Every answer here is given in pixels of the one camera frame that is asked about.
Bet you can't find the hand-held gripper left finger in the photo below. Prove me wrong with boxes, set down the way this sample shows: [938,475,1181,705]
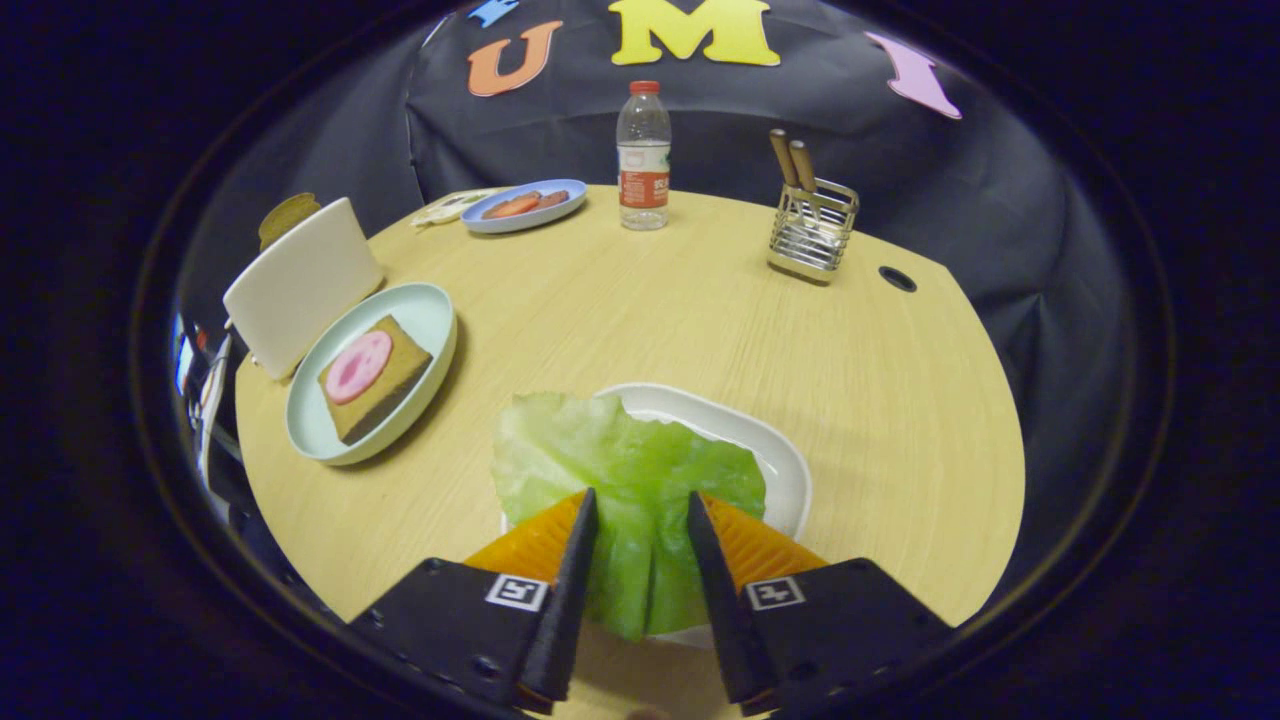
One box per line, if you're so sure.
[348,487,601,716]

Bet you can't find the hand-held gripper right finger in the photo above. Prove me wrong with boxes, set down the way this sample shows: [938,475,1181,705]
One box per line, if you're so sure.
[686,490,956,716]

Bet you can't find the green lettuce leaf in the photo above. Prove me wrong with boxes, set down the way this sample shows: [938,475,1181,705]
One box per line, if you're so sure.
[490,391,768,643]

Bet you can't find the white square plate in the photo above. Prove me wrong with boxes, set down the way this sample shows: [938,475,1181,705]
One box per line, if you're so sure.
[500,382,813,651]

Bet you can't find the brown bread slice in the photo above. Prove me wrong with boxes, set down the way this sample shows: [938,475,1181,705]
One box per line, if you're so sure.
[318,315,435,446]

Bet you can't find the pink ham slice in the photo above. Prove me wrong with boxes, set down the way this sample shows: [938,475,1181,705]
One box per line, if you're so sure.
[324,331,394,405]

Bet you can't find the pale green round plate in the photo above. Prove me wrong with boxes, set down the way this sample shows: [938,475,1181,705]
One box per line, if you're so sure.
[285,282,459,467]

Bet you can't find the blue plate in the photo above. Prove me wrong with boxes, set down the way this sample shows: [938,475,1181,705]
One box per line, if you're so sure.
[461,178,589,235]

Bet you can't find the white divided spice dish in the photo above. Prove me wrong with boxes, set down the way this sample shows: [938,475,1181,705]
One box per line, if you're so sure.
[410,187,506,228]

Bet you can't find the white toaster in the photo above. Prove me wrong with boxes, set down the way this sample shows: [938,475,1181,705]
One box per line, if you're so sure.
[222,197,386,381]

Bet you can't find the clear plastic water bottle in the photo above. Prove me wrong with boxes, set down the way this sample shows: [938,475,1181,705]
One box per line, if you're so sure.
[616,80,673,232]

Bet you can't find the black backdrop cloth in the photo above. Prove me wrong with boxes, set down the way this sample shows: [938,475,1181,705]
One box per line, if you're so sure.
[175,0,1131,601]

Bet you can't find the metal wire utensil holder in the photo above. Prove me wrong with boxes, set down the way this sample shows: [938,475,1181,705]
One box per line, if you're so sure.
[767,178,861,285]

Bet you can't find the white metal frame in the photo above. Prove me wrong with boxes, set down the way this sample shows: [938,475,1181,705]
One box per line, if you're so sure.
[175,315,246,501]

